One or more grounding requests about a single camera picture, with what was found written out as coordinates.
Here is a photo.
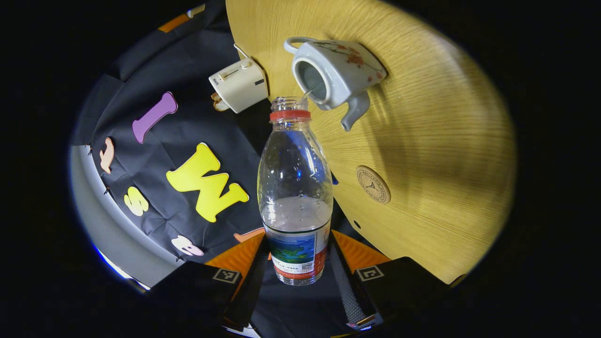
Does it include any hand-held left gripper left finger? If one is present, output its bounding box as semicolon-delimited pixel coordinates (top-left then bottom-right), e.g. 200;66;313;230
149;231;270;331

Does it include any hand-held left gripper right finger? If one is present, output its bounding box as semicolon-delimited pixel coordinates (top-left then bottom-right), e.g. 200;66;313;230
329;229;452;332

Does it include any round wooden coaster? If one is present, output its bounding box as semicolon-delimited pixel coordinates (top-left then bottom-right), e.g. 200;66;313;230
355;165;392;205

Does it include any clear plastic water bottle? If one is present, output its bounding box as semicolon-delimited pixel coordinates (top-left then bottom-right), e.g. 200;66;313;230
257;97;334;286

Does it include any white ceramic teacup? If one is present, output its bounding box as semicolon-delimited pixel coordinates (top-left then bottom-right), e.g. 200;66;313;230
284;37;387;132

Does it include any black backdrop cloth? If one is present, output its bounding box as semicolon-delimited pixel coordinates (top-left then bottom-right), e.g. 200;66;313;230
70;2;357;336

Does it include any white toaster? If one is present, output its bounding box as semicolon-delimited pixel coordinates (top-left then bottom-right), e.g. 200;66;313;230
208;57;269;114

